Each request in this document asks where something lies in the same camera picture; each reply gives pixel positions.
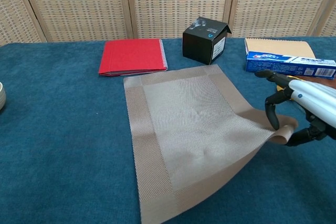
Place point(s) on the blue toothpaste box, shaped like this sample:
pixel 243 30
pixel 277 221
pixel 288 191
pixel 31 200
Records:
pixel 283 65

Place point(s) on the tan kraft spiral notebook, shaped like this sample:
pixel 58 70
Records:
pixel 278 47

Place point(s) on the blue felt table cover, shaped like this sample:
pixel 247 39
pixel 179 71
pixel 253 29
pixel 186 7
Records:
pixel 65 142

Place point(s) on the black cardboard product box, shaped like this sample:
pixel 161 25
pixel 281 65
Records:
pixel 197 45

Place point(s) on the white ceramic bowl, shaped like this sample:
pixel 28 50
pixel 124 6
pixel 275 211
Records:
pixel 2 96

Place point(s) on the red spiral notebook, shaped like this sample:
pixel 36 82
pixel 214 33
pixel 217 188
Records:
pixel 131 54

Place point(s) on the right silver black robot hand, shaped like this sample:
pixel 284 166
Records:
pixel 317 103

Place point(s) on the woven bamboo folding screen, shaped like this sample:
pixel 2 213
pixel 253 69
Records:
pixel 178 1

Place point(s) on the grey woven placemat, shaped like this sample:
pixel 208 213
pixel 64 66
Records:
pixel 183 134

